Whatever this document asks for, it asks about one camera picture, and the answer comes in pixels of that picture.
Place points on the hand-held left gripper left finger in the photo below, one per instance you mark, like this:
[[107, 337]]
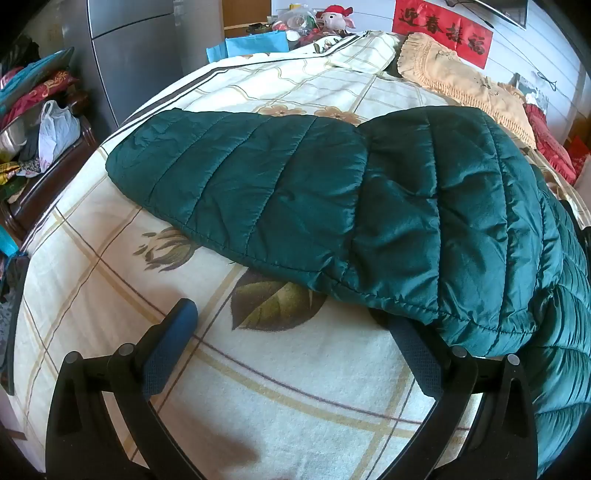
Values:
[[168, 341]]

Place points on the white plastic bag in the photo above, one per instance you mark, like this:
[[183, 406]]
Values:
[[55, 134]]

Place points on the wall photo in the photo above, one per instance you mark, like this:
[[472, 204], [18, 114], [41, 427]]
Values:
[[531, 90]]

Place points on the beige fringed pillow cover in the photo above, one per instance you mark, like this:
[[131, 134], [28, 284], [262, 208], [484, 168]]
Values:
[[466, 78]]

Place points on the red pillow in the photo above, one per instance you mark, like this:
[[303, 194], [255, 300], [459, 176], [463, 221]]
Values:
[[549, 138]]

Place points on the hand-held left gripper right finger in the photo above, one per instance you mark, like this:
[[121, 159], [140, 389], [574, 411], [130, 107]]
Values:
[[408, 344]]

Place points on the dark green puffer jacket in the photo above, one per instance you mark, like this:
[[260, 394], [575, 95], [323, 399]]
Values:
[[369, 194]]

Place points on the red wall banner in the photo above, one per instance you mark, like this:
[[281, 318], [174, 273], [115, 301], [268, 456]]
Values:
[[443, 25]]

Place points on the pink plush toy red hat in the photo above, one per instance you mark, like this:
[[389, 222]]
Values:
[[334, 18]]

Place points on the light blue bag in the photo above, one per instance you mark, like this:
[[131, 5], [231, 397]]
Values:
[[254, 46]]

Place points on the cream floral checked blanket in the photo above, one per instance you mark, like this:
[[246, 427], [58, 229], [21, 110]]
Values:
[[286, 401]]

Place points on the cluttered side table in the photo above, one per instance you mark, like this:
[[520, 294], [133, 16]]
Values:
[[51, 184]]

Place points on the grey refrigerator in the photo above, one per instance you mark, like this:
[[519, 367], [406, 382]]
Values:
[[138, 55]]

